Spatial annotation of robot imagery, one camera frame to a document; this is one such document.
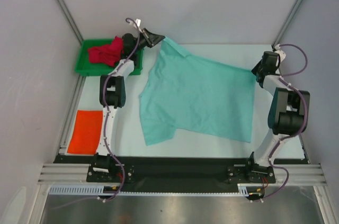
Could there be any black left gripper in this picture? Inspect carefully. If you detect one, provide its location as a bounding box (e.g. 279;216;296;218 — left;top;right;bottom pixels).
132;28;164;54

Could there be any teal t shirt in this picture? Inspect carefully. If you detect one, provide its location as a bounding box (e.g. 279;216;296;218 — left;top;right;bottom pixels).
139;38;255;146

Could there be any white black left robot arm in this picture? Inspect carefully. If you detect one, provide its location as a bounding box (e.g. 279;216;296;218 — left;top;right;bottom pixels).
87;28;165;182

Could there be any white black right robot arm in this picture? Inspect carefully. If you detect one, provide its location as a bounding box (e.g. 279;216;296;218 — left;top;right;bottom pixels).
244;51;310;182

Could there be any red crumpled t shirt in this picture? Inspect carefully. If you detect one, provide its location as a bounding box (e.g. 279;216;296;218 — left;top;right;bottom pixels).
87;37;123;67

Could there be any green plastic tray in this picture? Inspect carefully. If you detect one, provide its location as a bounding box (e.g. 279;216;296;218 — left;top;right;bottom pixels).
75;39;144;77

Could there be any orange folded t shirt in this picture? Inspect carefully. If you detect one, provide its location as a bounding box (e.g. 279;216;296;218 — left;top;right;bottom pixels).
67;110;103;155

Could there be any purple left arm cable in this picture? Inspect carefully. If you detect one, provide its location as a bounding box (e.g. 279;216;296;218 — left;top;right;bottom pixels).
50;17;145;210

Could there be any right side aluminium rail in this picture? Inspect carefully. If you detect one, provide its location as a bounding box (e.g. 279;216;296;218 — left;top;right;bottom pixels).
272;46;309;161

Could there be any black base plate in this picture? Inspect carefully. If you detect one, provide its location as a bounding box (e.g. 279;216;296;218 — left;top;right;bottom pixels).
54;154;309;194

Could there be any right vertical aluminium post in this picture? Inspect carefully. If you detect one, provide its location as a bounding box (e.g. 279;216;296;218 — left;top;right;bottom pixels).
271;0;304;48

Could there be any vertical aluminium post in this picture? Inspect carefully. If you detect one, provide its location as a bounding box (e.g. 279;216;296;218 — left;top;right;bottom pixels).
271;0;304;48
55;0;84;45

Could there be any white slotted cable duct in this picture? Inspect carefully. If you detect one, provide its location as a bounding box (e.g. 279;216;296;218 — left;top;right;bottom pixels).
49;185;249;196

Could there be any left vertical aluminium post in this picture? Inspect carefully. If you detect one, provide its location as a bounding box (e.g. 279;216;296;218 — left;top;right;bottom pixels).
55;0;84;45

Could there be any left side aluminium rail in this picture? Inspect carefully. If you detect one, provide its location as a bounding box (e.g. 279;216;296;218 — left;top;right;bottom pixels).
56;75;85;155

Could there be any aluminium frame rail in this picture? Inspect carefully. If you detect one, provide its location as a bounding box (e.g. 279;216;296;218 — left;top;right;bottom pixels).
38;164;327;186

